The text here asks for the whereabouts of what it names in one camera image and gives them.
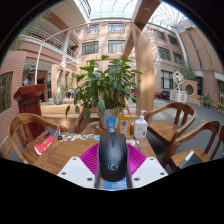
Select dark bust statue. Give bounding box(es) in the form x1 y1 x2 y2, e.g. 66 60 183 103
22 64 36 86

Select green plant in white pot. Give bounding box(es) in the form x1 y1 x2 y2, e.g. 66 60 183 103
65 54 144 130

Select white earphones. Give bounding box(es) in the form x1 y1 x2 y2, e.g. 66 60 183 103
126 138 141 148

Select dark red wooden podium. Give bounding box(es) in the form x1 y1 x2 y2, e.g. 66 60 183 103
13 83 47 140

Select white pump bottle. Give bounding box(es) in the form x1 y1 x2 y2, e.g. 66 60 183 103
133 109 149 140

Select blue tube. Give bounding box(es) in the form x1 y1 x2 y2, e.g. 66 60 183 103
105 116 117 134

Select black computer mouse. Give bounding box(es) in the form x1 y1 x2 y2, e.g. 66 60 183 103
98 131 129 183

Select yellow liquid soap bottle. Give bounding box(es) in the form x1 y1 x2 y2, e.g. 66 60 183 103
118 107 132 138

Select blue cartoon print mouse pad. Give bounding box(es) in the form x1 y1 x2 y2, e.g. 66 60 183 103
102 176 129 191

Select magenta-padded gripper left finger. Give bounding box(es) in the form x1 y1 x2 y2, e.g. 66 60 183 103
56 143 101 190

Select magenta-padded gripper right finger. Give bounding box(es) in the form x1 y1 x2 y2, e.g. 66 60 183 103
126 145 169 190

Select red and white bag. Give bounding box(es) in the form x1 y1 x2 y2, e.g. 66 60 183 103
34 126 59 156

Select white geometric sculpture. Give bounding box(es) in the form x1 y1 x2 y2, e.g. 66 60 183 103
171 70 185 92

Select wooden armchair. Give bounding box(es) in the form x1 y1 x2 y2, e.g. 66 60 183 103
7 112 68 165
74 109 101 135
161 120 224 173
143 101 198 149

